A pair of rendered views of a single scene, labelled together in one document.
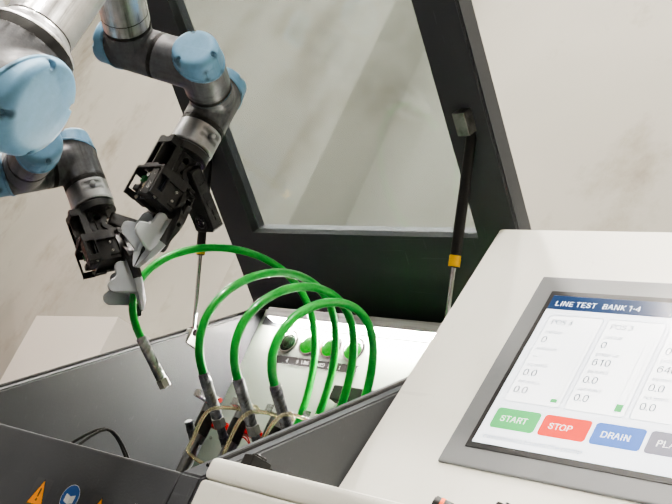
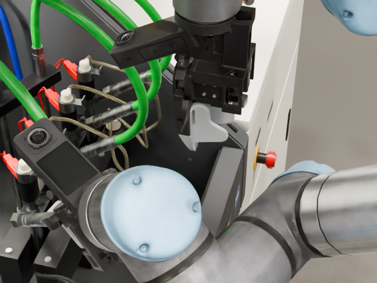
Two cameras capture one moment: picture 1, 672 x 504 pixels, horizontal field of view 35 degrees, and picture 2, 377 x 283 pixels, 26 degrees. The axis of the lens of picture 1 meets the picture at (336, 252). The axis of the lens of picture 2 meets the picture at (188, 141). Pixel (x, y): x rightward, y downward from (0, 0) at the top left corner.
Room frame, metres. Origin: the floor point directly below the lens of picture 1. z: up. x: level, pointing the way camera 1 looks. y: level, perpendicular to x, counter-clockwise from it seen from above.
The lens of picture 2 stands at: (2.01, 0.91, 1.95)
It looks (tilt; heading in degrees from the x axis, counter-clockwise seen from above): 43 degrees down; 238
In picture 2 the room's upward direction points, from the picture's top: straight up
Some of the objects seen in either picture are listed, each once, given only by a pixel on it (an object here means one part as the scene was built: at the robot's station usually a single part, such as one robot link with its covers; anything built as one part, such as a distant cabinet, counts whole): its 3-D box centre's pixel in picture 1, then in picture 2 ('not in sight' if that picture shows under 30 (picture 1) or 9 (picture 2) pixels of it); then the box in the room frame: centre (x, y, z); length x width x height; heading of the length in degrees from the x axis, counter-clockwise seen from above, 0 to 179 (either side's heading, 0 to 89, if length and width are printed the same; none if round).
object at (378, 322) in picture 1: (367, 324); not in sight; (1.94, -0.11, 1.43); 0.54 x 0.03 x 0.02; 43
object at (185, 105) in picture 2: not in sight; (185, 102); (1.62, 0.29, 1.33); 0.05 x 0.02 x 0.09; 43
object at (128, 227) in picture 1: (135, 235); (204, 131); (1.60, 0.30, 1.29); 0.06 x 0.03 x 0.09; 133
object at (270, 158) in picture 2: not in sight; (265, 159); (1.24, -0.02, 0.80); 0.05 x 0.04 x 0.05; 43
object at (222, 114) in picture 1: (214, 102); not in sight; (1.59, 0.29, 1.55); 0.09 x 0.08 x 0.11; 165
